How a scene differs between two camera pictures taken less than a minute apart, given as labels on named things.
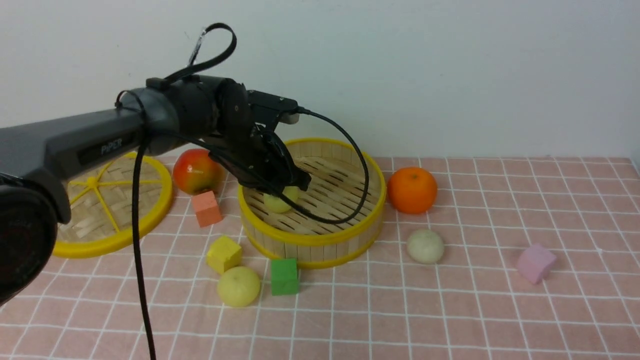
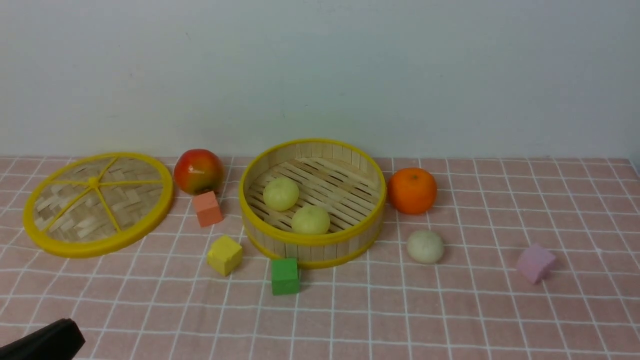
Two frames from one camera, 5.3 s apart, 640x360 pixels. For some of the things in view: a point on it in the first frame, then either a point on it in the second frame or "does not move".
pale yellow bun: x=275 y=205 does not move
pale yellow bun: x=238 y=287 to x=310 y=220
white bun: x=425 y=246 does not move
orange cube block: x=206 y=209 does not move
